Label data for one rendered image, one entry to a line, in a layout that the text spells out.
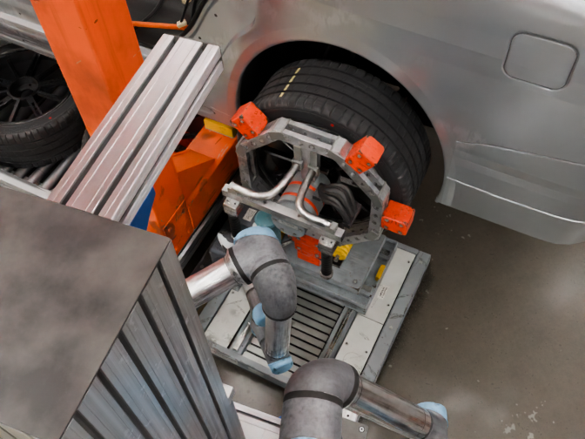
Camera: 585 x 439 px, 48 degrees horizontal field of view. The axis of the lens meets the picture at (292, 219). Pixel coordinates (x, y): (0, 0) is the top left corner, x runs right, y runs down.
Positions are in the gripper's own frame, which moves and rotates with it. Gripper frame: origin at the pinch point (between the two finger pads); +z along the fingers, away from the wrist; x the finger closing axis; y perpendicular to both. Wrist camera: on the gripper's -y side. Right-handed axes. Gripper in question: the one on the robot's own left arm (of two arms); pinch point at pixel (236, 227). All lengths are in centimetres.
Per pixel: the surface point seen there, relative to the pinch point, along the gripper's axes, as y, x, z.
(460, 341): 83, 82, -32
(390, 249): 66, 66, 11
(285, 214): -15.0, 14.7, -10.7
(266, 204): -15.0, 10.3, -4.9
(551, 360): 83, 114, -53
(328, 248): -11.0, 23.9, -24.5
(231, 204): -12.0, -0.1, 1.1
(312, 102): -34.9, 32.1, 13.3
